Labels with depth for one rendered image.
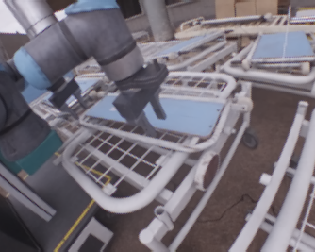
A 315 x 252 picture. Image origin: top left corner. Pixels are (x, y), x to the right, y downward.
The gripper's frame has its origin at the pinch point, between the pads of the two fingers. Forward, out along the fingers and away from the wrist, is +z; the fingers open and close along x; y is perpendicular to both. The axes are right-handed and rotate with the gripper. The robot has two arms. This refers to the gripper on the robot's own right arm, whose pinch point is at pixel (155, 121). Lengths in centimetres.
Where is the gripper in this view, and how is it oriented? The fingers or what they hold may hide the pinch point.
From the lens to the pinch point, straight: 47.8
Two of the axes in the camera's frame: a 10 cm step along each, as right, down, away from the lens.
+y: -8.1, -1.5, 5.7
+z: 3.6, 6.3, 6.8
